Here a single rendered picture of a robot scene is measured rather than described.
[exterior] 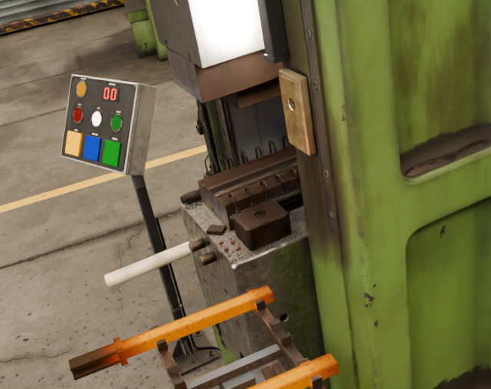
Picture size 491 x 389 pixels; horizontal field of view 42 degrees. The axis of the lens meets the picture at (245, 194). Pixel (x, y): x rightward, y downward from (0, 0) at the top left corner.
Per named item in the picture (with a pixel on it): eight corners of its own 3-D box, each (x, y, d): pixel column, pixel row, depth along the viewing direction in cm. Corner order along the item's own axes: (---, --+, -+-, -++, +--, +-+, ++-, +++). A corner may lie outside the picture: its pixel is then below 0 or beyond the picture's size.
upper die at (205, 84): (202, 103, 146) (194, 64, 141) (174, 82, 162) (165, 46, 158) (354, 52, 158) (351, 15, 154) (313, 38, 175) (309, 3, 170)
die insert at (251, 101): (238, 109, 155) (234, 86, 152) (226, 101, 161) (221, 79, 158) (342, 74, 164) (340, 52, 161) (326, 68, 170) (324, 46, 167)
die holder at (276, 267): (262, 398, 171) (232, 266, 150) (209, 321, 202) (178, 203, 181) (428, 315, 188) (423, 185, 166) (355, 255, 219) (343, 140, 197)
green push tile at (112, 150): (116, 167, 194) (120, 142, 193) (101, 162, 199) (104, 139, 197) (121, 167, 196) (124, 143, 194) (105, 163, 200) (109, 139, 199)
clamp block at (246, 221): (250, 252, 153) (245, 230, 150) (236, 237, 160) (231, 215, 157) (293, 234, 157) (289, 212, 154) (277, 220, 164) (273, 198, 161)
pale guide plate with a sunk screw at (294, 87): (309, 157, 132) (298, 79, 124) (288, 143, 140) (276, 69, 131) (317, 153, 133) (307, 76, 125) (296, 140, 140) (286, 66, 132)
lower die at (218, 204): (230, 231, 163) (224, 203, 159) (201, 201, 180) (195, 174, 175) (366, 176, 176) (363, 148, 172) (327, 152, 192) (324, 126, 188)
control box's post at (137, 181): (186, 359, 257) (113, 115, 204) (183, 353, 260) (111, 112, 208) (194, 354, 258) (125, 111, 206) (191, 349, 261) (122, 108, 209)
